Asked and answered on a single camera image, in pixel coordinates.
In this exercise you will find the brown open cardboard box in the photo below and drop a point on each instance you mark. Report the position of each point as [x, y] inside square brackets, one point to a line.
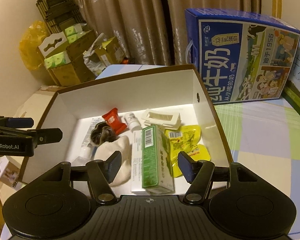
[168, 89]

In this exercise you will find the checked tablecloth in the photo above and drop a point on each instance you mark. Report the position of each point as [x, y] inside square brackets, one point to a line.
[264, 136]

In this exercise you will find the white pill bottle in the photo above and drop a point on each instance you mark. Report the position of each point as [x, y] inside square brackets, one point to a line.
[132, 122]

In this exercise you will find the red snack packet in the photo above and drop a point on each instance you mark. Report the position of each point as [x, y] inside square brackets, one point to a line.
[113, 120]

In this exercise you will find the small open cardboard box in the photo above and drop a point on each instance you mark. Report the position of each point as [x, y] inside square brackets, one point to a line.
[110, 52]

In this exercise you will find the dark scrunchie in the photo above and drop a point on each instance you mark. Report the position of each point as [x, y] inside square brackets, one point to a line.
[102, 133]

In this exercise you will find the yellow plastic bag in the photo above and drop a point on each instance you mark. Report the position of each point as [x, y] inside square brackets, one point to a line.
[29, 43]

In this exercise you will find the beige curtain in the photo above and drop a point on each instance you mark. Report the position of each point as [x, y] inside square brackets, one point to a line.
[151, 31]

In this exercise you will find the small photo card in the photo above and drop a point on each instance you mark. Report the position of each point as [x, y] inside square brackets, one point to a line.
[9, 173]

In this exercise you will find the black folded cart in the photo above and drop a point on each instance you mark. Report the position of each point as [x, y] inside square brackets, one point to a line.
[59, 14]

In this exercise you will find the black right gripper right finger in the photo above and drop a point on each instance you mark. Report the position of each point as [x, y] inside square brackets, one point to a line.
[199, 175]

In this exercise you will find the white plastic holder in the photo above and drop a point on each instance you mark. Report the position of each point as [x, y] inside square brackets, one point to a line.
[163, 119]

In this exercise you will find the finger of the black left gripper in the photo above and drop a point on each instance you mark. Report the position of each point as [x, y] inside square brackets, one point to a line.
[16, 122]
[48, 136]

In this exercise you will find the brown cardboard tissue box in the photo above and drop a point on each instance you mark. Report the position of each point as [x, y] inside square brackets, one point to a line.
[63, 58]

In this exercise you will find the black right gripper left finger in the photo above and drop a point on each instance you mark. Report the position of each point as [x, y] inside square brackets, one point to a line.
[100, 175]

